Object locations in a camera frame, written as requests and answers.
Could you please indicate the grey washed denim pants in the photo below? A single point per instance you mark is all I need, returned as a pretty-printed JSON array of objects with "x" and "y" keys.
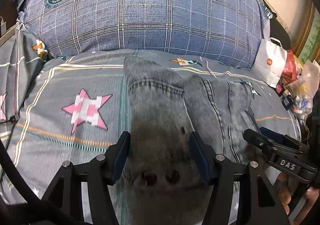
[{"x": 160, "y": 120}]

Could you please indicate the clear plastic bag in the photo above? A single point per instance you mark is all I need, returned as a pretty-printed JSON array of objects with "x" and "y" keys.
[{"x": 307, "y": 77}]

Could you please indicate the white charger plug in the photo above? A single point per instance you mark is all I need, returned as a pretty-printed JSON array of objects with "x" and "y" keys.
[{"x": 3, "y": 27}]

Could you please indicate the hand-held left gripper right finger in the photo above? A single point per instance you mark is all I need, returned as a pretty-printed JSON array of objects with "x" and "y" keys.
[{"x": 200, "y": 157}]

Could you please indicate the white paper bag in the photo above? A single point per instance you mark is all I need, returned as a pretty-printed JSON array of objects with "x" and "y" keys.
[{"x": 270, "y": 62}]

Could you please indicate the brown headboard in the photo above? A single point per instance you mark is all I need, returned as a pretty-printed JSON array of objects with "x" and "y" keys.
[{"x": 6, "y": 7}]

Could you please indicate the large blue plaid pillow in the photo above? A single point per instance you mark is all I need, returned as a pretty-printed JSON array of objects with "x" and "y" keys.
[{"x": 150, "y": 7}]

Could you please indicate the green bamboo painting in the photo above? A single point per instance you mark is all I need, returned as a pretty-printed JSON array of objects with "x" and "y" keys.
[{"x": 311, "y": 40}]

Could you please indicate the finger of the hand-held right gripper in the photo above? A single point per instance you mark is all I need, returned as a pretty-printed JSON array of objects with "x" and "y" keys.
[
  {"x": 260, "y": 140},
  {"x": 287, "y": 141}
]

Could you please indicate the dark bottle with blue label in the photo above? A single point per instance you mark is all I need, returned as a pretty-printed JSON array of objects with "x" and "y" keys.
[{"x": 288, "y": 101}]

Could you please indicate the grey star print bedsheet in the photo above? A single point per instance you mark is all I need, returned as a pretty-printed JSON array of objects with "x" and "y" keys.
[{"x": 62, "y": 82}]

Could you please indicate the small blue plaid pillow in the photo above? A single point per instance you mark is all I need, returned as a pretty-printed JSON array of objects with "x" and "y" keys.
[{"x": 266, "y": 11}]

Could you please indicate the red plastic bag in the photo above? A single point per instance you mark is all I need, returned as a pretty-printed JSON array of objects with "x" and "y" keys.
[{"x": 291, "y": 65}]

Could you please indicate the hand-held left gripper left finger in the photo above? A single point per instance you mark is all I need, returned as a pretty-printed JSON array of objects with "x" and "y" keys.
[{"x": 121, "y": 155}]

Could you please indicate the person's right hand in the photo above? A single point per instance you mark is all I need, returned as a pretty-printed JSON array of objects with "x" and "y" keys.
[{"x": 283, "y": 190}]

